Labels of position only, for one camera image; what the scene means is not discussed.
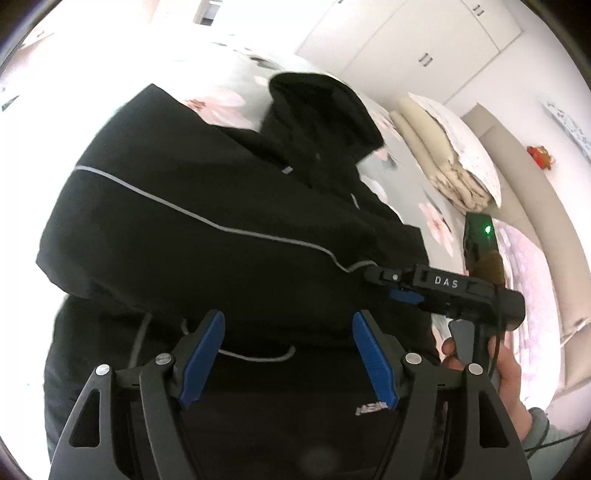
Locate pink floral blanket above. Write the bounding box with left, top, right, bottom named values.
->
left=496, top=220, right=570, bottom=404

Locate wall poster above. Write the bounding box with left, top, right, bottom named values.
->
left=542, top=98, right=591, bottom=163

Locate white wardrobe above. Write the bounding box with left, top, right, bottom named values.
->
left=295, top=0, right=523, bottom=110

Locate black hooded jacket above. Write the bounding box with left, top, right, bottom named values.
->
left=36, top=71, right=445, bottom=480

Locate person's right hand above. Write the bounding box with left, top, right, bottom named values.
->
left=440, top=335, right=533, bottom=444

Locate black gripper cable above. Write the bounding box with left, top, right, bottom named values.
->
left=488, top=282, right=587, bottom=457

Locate red wall ornament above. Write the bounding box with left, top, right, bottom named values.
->
left=526, top=144, right=558, bottom=171

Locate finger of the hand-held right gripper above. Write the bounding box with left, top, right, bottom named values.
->
left=389, top=287, right=426, bottom=306
left=364, top=264, right=416, bottom=285

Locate floral bed sheet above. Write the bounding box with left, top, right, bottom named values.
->
left=0, top=39, right=469, bottom=278

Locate person's right forearm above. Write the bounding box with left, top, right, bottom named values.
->
left=519, top=406, right=585, bottom=460

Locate white floral pillow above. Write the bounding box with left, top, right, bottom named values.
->
left=409, top=91, right=503, bottom=209

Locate folded beige quilt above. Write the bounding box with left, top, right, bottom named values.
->
left=390, top=97, right=492, bottom=215

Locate beige headboard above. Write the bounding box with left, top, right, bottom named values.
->
left=462, top=104, right=591, bottom=407

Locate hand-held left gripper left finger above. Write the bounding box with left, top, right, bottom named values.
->
left=48, top=310, right=227, bottom=480

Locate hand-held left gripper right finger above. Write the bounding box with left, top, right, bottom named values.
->
left=352, top=309, right=527, bottom=480

